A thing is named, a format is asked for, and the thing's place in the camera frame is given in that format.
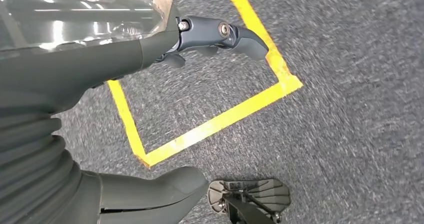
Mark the yellow floor tape square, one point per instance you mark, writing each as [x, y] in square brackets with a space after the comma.
[212, 126]

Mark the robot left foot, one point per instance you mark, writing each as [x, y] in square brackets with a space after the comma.
[268, 192]

